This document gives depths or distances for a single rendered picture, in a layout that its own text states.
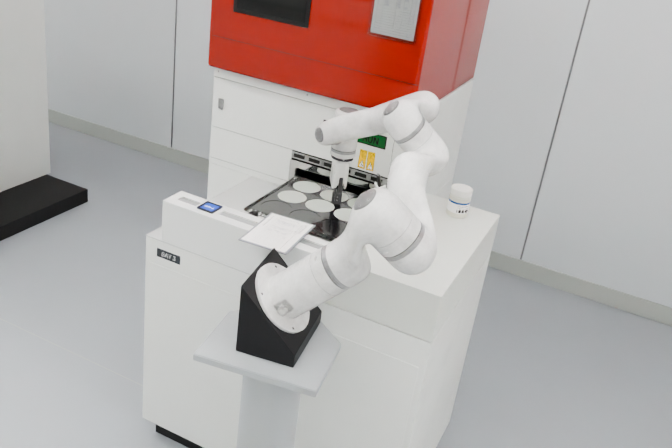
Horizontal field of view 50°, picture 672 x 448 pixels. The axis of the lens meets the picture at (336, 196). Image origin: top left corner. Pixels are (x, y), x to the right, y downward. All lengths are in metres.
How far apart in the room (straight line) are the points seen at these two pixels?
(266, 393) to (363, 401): 0.37
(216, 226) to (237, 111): 0.72
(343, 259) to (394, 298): 0.34
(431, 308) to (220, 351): 0.56
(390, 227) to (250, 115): 1.26
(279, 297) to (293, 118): 1.02
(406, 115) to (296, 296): 0.55
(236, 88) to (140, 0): 2.25
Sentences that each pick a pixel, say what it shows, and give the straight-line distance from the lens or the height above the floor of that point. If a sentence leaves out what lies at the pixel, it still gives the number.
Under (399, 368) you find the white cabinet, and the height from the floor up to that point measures 0.70.
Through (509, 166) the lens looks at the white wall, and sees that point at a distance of 4.00.
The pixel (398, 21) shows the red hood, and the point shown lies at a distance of 2.37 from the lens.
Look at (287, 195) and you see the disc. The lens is 2.50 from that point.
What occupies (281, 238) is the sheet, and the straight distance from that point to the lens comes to 2.06.
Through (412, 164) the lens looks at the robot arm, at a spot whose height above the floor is 1.30.
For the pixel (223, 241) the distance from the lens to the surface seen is 2.18.
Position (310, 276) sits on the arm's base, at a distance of 1.73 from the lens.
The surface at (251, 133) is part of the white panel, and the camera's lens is 2.77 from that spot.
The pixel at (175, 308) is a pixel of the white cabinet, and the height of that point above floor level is 0.60.
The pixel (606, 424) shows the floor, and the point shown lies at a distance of 3.33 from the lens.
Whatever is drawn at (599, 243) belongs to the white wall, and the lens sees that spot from 4.06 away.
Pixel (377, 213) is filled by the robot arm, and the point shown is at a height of 1.27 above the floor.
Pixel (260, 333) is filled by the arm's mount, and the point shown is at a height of 0.89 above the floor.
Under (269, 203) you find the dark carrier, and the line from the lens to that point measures 2.43.
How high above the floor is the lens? 1.94
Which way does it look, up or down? 24 degrees down
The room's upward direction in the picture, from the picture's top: 8 degrees clockwise
